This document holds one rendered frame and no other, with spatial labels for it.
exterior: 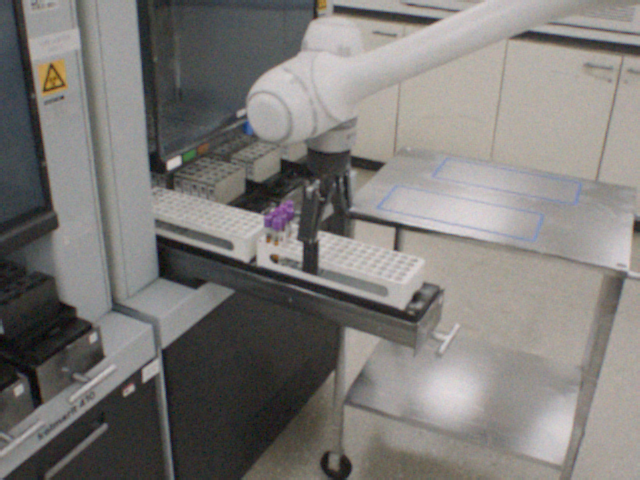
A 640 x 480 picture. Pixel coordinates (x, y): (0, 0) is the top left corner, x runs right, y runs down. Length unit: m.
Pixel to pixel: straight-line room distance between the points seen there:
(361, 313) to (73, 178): 0.53
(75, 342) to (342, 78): 0.59
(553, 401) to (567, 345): 0.75
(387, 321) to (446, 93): 2.47
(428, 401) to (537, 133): 1.93
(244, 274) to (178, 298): 0.15
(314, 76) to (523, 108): 2.59
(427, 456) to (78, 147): 1.36
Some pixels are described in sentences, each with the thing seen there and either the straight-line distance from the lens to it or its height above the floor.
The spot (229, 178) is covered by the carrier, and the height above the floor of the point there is 0.88.
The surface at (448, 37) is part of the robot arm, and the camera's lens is 1.00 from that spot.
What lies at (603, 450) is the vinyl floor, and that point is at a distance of 2.30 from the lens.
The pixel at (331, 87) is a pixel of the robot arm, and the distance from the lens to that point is 0.98.
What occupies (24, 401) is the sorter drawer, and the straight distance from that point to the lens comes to 1.17.
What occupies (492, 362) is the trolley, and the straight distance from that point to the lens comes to 2.05.
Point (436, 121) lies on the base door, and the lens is 3.66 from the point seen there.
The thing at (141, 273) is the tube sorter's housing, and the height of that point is 0.78.
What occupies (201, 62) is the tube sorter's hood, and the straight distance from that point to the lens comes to 1.42.
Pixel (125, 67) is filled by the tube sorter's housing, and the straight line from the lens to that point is 1.27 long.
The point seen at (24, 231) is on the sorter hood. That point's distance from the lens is 1.15.
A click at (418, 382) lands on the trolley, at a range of 1.94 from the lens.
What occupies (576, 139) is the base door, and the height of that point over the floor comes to 0.41.
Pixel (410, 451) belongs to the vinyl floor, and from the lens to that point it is 2.15.
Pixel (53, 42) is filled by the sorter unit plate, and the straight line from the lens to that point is 1.16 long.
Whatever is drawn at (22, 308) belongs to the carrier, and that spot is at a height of 0.86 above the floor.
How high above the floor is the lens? 1.48
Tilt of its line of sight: 28 degrees down
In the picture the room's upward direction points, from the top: 2 degrees clockwise
